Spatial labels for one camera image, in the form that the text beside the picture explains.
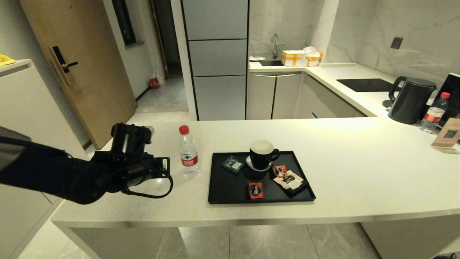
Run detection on clear water bottle red label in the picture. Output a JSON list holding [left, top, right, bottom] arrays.
[[179, 125, 199, 176], [419, 92, 451, 133]]

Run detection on dark teal tea packet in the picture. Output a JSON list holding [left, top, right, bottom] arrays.
[[221, 155, 245, 175]]

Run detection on pink white tea packet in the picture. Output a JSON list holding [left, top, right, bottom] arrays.
[[273, 171, 304, 190]]

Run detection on black electric kettle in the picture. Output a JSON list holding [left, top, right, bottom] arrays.
[[382, 77, 437, 125]]

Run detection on red white bag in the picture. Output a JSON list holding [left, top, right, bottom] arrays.
[[149, 69, 166, 90]]

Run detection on black rectangular serving tray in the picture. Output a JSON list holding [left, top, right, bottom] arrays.
[[208, 151, 316, 205]]

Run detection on white saucer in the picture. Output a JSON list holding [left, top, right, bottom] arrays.
[[246, 155, 273, 172]]

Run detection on black mug white inside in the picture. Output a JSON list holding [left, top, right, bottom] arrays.
[[249, 140, 280, 171]]

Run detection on white side cabinet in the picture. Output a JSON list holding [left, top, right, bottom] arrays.
[[0, 59, 93, 259]]

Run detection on wooden door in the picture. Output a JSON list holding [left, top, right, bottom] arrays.
[[20, 0, 138, 150]]

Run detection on tall silver refrigerator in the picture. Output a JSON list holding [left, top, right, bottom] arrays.
[[181, 0, 249, 121]]

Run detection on dark narrow window panel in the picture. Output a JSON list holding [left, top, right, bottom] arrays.
[[112, 0, 144, 49]]

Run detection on grey sink cabinet doors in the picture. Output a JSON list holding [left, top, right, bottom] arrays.
[[247, 72, 304, 120]]

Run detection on yellow white boxes by sink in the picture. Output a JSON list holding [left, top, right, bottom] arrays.
[[281, 50, 308, 67]]

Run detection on grey counter base cabinet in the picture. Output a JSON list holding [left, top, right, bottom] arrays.
[[295, 74, 368, 119]]

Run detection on white bag yellow box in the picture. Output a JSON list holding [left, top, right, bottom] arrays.
[[303, 46, 322, 67]]

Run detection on black induction cooktop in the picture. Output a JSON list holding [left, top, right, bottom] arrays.
[[337, 78, 402, 92]]

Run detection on brown QR code sign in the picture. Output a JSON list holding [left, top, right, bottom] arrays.
[[431, 118, 460, 154]]

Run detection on black tablet screen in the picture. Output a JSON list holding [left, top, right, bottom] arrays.
[[433, 73, 460, 126]]

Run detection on black door lock handle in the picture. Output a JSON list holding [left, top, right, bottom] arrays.
[[49, 46, 78, 86]]

